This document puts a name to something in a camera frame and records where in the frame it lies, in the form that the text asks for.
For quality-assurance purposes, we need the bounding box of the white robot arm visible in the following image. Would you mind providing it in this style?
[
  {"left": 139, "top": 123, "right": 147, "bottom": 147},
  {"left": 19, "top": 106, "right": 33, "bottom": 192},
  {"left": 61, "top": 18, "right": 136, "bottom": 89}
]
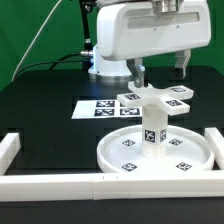
[{"left": 89, "top": 0, "right": 211, "bottom": 87}]

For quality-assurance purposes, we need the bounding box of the white fence bar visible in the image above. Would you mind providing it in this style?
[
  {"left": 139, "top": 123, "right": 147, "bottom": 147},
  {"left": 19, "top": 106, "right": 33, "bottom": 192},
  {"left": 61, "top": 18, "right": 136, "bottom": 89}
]
[
  {"left": 0, "top": 133, "right": 21, "bottom": 176},
  {"left": 0, "top": 170, "right": 224, "bottom": 202},
  {"left": 204, "top": 127, "right": 224, "bottom": 170}
]

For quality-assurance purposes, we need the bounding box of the white right fence bar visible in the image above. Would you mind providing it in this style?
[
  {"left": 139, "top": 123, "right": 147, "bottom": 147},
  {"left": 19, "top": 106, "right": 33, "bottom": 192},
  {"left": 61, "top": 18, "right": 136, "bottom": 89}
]
[{"left": 204, "top": 127, "right": 224, "bottom": 170}]

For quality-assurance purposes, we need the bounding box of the black cable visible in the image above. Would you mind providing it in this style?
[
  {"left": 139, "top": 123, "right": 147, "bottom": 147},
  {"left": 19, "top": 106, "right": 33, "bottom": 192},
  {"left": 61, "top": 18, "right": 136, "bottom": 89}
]
[{"left": 11, "top": 53, "right": 94, "bottom": 83}]

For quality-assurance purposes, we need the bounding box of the white left fence bar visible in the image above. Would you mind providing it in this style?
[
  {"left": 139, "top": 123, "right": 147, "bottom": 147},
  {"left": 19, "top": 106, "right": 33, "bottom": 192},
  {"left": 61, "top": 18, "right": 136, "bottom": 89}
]
[{"left": 0, "top": 133, "right": 21, "bottom": 176}]

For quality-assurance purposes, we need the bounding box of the white marker tag board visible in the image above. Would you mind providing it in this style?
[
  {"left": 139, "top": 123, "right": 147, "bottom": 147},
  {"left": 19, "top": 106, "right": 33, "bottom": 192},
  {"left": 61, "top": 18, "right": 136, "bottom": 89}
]
[{"left": 72, "top": 99, "right": 142, "bottom": 119}]

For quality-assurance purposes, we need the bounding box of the white cable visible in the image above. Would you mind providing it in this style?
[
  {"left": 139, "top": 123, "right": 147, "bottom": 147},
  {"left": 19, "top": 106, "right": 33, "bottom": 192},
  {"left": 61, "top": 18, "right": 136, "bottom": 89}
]
[{"left": 11, "top": 0, "right": 64, "bottom": 73}]

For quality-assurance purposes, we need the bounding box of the white round table top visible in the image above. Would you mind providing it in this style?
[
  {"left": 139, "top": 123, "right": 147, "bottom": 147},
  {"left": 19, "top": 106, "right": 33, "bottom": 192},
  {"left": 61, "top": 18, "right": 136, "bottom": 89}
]
[{"left": 97, "top": 125, "right": 214, "bottom": 174}]

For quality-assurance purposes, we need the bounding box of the white front fence bar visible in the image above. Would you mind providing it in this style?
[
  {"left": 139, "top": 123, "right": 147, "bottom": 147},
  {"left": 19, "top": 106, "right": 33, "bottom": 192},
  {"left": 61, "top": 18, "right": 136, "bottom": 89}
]
[{"left": 0, "top": 170, "right": 224, "bottom": 202}]

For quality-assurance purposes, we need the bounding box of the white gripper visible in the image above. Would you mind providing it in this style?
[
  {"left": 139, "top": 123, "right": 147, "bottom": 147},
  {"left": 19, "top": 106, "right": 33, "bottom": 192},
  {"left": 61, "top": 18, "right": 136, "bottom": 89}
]
[{"left": 97, "top": 0, "right": 211, "bottom": 88}]

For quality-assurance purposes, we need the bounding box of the white cross-shaped table base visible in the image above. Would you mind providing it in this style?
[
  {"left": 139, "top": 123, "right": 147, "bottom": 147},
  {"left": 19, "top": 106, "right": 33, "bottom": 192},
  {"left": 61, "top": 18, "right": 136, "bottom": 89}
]
[{"left": 117, "top": 82, "right": 194, "bottom": 116}]

